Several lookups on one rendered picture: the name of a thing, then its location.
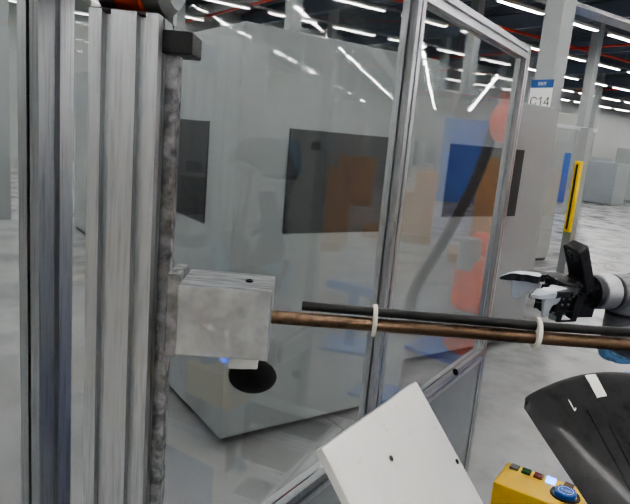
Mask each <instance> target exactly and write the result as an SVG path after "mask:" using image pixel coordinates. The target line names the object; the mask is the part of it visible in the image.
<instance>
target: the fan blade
mask: <svg viewBox="0 0 630 504"><path fill-rule="evenodd" d="M590 374H596V376H597V378H598V380H599V381H600V383H601V385H602V387H603V389H604V391H605V393H606V395H607V396H604V397H598V398H597V396H596V395H595V393H594V391H593V389H592V387H591V385H590V383H589V382H588V380H587V378H586V376H585V375H590ZM571 394H574V395H575V397H576V399H577V401H578V403H579V404H580V406H581V408H582V410H583V412H584V414H581V415H579V416H576V417H573V418H572V417H571V415H570V413H569V411H568V410H567V408H566V406H565V404H564V403H563V401H562V399H561V398H563V397H565V396H568V395H571ZM524 409H525V410H526V412H527V414H528V415H529V417H530V418H531V420H532V421H533V423H534V424H535V426H536V428H537V429H538V431H539V432H540V434H541V435H542V437H543V438H544V440H545V441H546V443H547V444H548V446H549V447H550V449H551V450H552V452H553V453H554V455H555V456H556V458H557V459H558V461H559V462H560V464H561V465H562V467H563V468H564V470H565V471H566V473H567V474H568V476H569V477H570V479H571V480H572V482H573V483H574V485H575V486H576V488H577V489H578V491H579V492H580V494H581V495H582V497H583V498H584V499H585V501H586V502H587V504H630V373H626V372H597V373H589V374H583V375H578V376H573V377H570V378H566V379H563V380H560V381H557V382H554V383H552V384H550V385H547V386H545V387H543V388H541V389H539V390H537V391H535V392H533V393H531V394H530V395H528V396H527V397H525V402H524Z"/></svg>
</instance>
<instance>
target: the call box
mask: <svg viewBox="0 0 630 504"><path fill-rule="evenodd" d="M510 465H511V463H507V464H506V466H505V467H504V468H503V470H502V471H501V473H500V474H499V475H498V477H497V478H496V480H495V481H494V482H493V488H492V494H491V500H490V504H586V501H585V499H584V498H583V497H582V495H581V494H580V492H579V491H578V489H577V488H576V487H574V490H575V492H576V493H577V497H576V500H575V501H567V500H563V499H561V498H559V497H557V496H556V495H555V494H554V489H555V487H556V486H558V485H559V484H561V485H564V483H563V482H561V481H558V480H557V481H556V483H555V485H552V484H550V483H547V482H545V480H546V478H547V476H544V478H543V479H542V480H539V479H536V478H534V477H533V475H534V473H535V472H533V471H532V473H531V475H530V476H528V475H525V474H523V473H521V470H522V469H523V467H520V469H519V470H518V471H515V470H512V469H510V468H509V466H510Z"/></svg>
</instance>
